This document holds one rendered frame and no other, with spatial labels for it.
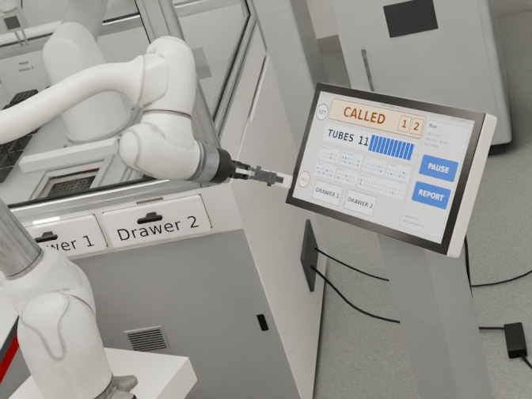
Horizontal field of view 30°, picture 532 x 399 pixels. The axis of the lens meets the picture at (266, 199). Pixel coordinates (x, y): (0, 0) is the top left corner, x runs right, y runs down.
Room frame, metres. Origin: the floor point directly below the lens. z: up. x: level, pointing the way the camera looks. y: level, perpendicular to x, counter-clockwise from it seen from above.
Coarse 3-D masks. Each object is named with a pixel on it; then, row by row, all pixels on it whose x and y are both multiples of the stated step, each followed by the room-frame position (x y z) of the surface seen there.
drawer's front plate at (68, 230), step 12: (84, 216) 2.51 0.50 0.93; (36, 228) 2.53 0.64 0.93; (48, 228) 2.52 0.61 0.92; (60, 228) 2.51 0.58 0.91; (72, 228) 2.50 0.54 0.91; (84, 228) 2.50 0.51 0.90; (96, 228) 2.49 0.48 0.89; (60, 240) 2.52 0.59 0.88; (72, 240) 2.51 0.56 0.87; (84, 240) 2.50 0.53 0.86; (96, 240) 2.49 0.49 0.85; (60, 252) 2.52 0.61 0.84; (72, 252) 2.51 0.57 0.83; (84, 252) 2.50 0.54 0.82
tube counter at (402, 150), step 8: (360, 136) 2.08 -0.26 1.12; (368, 136) 2.06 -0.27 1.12; (376, 136) 2.04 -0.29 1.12; (384, 136) 2.02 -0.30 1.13; (360, 144) 2.06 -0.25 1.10; (368, 144) 2.04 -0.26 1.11; (376, 144) 2.03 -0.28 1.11; (384, 144) 2.01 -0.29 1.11; (392, 144) 1.99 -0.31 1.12; (400, 144) 1.97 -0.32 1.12; (408, 144) 1.95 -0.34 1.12; (416, 144) 1.94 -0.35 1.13; (376, 152) 2.01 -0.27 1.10; (384, 152) 2.00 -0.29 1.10; (392, 152) 1.98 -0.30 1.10; (400, 152) 1.96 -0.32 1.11; (408, 152) 1.94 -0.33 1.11; (416, 152) 1.93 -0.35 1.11; (408, 160) 1.93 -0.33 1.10
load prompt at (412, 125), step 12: (336, 108) 2.18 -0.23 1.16; (348, 108) 2.15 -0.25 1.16; (360, 108) 2.12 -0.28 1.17; (372, 108) 2.09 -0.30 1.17; (384, 108) 2.06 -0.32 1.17; (336, 120) 2.16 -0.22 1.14; (348, 120) 2.13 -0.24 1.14; (360, 120) 2.10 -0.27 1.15; (372, 120) 2.07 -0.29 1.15; (384, 120) 2.04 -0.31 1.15; (396, 120) 2.02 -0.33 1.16; (408, 120) 1.99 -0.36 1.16; (420, 120) 1.96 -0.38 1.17; (396, 132) 2.00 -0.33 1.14; (408, 132) 1.97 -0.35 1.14; (420, 132) 1.94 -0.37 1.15
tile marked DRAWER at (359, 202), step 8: (352, 192) 2.01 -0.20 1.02; (360, 192) 1.99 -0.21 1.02; (352, 200) 2.00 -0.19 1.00; (360, 200) 1.98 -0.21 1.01; (368, 200) 1.96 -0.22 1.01; (376, 200) 1.95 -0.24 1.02; (344, 208) 2.01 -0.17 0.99; (352, 208) 1.99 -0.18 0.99; (360, 208) 1.97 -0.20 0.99; (368, 208) 1.95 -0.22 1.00
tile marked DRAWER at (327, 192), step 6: (318, 180) 2.11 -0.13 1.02; (318, 186) 2.10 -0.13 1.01; (324, 186) 2.09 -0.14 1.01; (330, 186) 2.07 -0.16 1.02; (336, 186) 2.06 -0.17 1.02; (318, 192) 2.09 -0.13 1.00; (324, 192) 2.08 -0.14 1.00; (330, 192) 2.06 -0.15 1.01; (336, 192) 2.05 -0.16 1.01; (312, 198) 2.10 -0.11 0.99; (318, 198) 2.08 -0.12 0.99; (324, 198) 2.07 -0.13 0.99; (330, 198) 2.06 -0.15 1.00; (336, 198) 2.04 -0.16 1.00; (336, 204) 2.03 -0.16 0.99
